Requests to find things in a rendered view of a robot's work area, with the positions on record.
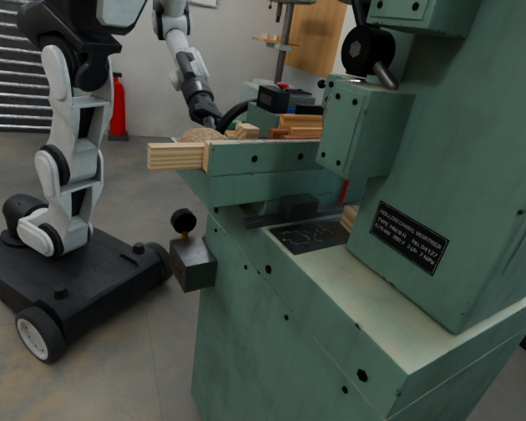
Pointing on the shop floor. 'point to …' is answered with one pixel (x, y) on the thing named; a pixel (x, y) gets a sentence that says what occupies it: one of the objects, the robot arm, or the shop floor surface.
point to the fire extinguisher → (118, 133)
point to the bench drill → (249, 90)
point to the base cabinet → (295, 357)
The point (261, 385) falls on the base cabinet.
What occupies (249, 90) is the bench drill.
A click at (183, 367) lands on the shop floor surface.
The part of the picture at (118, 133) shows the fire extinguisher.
